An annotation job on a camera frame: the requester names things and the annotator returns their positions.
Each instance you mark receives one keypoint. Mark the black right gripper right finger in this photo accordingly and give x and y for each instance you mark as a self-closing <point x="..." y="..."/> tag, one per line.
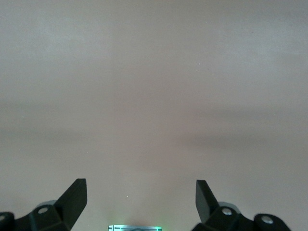
<point x="204" y="204"/>

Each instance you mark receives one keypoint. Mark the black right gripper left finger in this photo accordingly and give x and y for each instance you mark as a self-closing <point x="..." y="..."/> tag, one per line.
<point x="69" y="204"/>

